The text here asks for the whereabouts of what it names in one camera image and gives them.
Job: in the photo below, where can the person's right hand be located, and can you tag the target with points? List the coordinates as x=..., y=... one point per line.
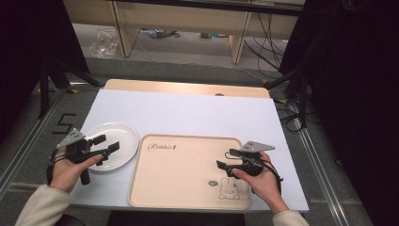
x=265, y=183

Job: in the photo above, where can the clear plastic bag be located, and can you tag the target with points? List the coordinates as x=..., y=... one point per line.
x=103, y=44

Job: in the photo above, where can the metal floor rail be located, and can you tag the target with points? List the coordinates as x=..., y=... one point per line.
x=323, y=175
x=25, y=147

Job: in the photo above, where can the person's left hand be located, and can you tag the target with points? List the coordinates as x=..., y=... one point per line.
x=67, y=172

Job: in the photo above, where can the beige tray with rabbit print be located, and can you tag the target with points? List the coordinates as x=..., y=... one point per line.
x=185, y=179

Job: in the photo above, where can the bluish clutter under desk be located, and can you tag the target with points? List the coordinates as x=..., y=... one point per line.
x=160, y=33

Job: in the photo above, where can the black tripod stand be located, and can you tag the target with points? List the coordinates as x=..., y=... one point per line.
x=47, y=84
x=301, y=94

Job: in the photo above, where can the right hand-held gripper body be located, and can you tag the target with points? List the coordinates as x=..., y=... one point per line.
x=252, y=163

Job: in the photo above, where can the light wooden desk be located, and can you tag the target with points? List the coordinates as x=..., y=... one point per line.
x=188, y=15

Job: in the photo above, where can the white round plate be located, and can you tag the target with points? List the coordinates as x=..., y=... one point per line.
x=120, y=144

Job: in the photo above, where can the black curtain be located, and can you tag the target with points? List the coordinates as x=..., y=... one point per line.
x=354, y=94
x=28, y=47

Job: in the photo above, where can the white board table cover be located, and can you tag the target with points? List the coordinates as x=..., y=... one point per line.
x=188, y=113

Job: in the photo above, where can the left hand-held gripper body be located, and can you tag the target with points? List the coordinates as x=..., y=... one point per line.
x=78, y=150

